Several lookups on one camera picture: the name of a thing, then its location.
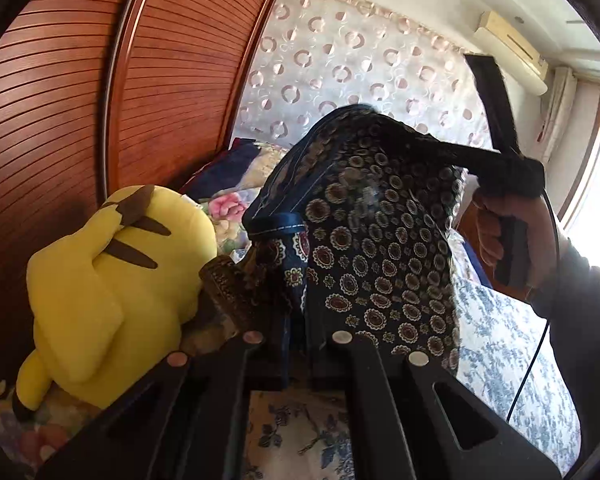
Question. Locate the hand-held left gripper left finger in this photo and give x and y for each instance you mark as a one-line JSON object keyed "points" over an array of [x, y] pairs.
{"points": [[195, 410]]}

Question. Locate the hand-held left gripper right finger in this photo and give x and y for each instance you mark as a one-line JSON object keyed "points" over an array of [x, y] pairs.
{"points": [[380, 410]]}

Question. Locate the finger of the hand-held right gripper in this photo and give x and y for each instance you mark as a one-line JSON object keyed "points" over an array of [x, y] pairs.
{"points": [[455, 152], [492, 105]]}

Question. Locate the navy patterned pajama top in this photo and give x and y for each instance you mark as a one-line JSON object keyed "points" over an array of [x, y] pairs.
{"points": [[380, 240]]}

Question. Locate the person's right forearm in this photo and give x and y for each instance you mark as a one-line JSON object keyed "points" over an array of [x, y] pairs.
{"points": [[585, 340]]}

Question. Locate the bundled pale window curtain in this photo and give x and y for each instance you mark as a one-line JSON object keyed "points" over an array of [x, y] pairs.
{"points": [[555, 105]]}

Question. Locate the gold patterned garment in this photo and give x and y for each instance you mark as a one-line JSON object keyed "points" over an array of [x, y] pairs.
{"points": [[222, 285]]}

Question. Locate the sheer circle-patterned curtain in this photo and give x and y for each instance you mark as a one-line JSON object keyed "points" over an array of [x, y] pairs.
{"points": [[350, 60]]}

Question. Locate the yellow plush toy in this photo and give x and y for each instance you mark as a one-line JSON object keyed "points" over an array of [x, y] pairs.
{"points": [[115, 285]]}

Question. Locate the pink floral bed quilt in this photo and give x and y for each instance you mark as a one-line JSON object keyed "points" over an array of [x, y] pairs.
{"points": [[230, 210]]}

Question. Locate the wall air conditioner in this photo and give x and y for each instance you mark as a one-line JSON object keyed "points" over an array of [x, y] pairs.
{"points": [[512, 47]]}

